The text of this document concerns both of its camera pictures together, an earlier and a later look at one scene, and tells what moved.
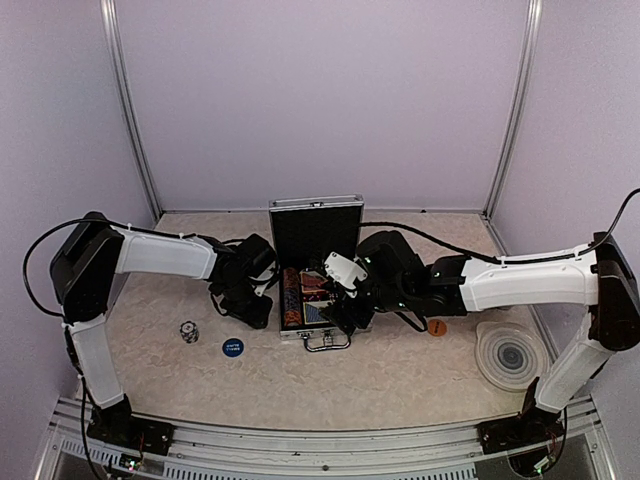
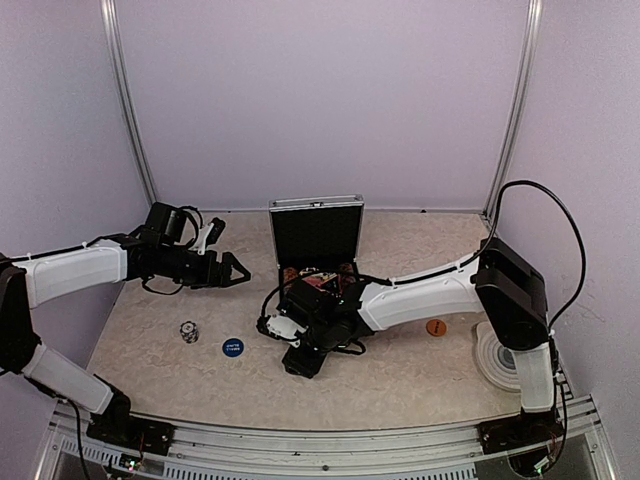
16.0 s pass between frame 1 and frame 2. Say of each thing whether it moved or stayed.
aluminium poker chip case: stayed
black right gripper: moved
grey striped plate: stayed
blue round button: stayed
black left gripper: moved
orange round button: stayed
